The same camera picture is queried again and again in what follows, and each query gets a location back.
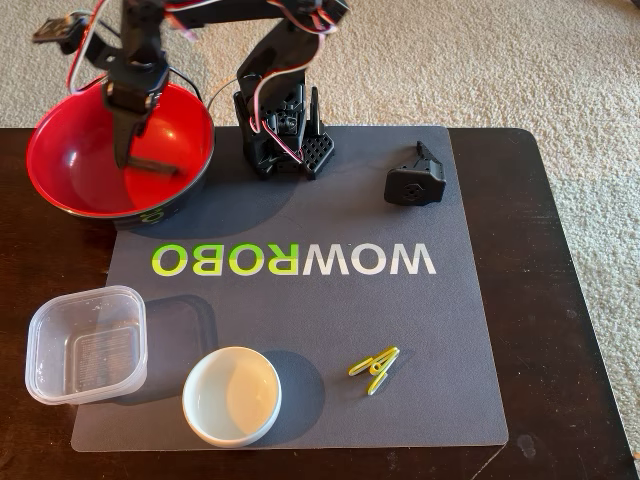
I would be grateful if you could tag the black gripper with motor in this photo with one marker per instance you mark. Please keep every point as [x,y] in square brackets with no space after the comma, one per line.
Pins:
[128,102]

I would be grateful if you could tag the clear plastic food container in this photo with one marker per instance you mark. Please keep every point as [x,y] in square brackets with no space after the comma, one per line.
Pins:
[85,345]

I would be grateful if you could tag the small white round dish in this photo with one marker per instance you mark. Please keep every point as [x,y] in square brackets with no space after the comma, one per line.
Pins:
[230,395]

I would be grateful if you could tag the black printed motor mount part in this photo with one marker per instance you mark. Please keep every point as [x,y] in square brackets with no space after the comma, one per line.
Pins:
[415,187]

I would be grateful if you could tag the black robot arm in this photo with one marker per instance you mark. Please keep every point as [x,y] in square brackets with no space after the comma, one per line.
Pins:
[280,55]

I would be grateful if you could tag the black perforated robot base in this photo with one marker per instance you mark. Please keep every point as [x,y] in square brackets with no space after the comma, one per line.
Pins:
[317,150]

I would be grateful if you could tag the red bowl with black outside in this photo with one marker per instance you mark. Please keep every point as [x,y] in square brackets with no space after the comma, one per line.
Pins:
[75,165]

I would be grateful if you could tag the grey WOWROBO mat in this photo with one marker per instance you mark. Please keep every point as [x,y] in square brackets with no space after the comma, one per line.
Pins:
[350,325]

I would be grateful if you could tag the wrist camera board with mount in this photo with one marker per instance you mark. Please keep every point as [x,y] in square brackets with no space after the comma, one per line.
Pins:
[52,27]

